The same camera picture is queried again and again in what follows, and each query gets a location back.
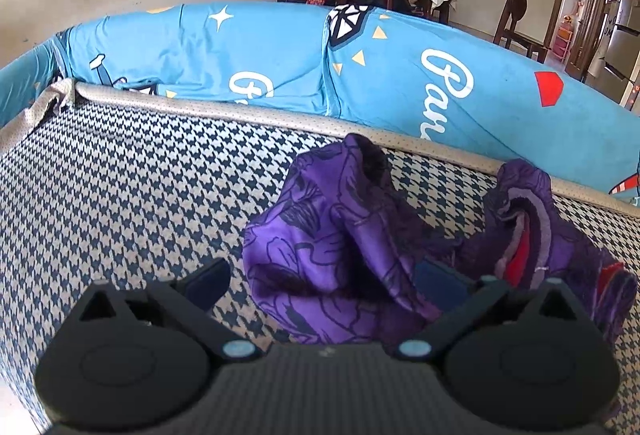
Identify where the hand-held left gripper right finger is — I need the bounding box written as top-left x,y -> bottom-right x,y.
395,257 -> 587,361

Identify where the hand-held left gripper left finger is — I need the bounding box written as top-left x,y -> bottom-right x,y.
65,257 -> 263,363

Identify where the purple floral garment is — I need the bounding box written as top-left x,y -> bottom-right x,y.
242,132 -> 640,348

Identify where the blue printed sofa cover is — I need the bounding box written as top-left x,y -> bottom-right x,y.
0,1 -> 640,207

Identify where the pink storage cart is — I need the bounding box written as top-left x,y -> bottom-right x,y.
554,14 -> 574,64

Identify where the silver refrigerator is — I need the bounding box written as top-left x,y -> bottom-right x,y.
594,0 -> 640,112

